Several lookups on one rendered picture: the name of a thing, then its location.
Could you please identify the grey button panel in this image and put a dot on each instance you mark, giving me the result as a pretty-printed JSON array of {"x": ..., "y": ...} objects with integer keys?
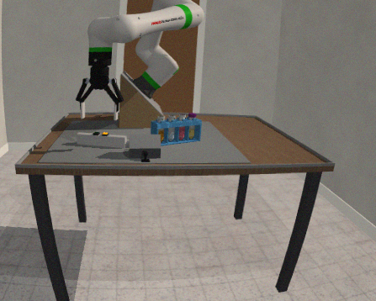
[{"x": 145, "y": 146}]

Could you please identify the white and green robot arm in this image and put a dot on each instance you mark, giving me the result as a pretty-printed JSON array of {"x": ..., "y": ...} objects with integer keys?
[{"x": 164, "y": 15}]

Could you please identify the grey flat mat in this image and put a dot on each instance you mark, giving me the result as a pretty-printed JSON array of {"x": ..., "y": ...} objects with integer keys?
[{"x": 213, "y": 147}]

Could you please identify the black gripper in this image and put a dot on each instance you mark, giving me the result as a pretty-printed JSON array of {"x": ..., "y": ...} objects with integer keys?
[{"x": 99, "y": 79}]

